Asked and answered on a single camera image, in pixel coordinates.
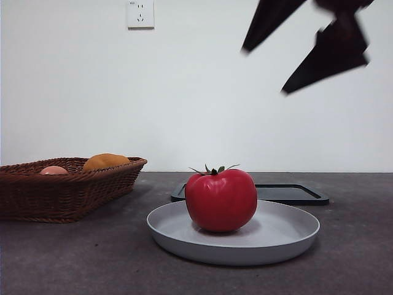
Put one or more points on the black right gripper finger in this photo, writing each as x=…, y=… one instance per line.
x=270, y=21
x=334, y=55

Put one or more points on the red tomato with green stem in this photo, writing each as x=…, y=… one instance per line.
x=221, y=199

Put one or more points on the black rectangular tray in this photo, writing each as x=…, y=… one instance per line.
x=288, y=193

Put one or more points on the pale grey round plate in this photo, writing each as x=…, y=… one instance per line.
x=276, y=239

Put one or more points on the pink egg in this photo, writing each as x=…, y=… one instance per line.
x=53, y=170

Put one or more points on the brown wicker basket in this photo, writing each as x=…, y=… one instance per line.
x=61, y=196

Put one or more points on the white wall socket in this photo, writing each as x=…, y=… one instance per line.
x=141, y=15

